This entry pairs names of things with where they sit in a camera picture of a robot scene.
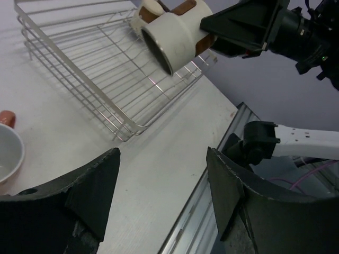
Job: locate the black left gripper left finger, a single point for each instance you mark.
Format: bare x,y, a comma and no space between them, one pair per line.
68,214

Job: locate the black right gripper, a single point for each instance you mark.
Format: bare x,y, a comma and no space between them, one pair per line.
250,27

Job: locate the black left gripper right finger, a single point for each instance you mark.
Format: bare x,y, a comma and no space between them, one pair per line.
254,215

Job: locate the cream cup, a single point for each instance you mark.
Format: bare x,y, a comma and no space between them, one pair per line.
175,38
148,11

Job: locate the pink mug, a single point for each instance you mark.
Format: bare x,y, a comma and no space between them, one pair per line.
12,147

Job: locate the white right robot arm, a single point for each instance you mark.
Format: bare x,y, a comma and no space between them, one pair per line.
264,140

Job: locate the aluminium front rail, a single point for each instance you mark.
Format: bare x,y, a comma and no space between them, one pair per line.
195,230

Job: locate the metal wire dish rack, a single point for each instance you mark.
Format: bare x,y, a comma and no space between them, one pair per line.
91,48

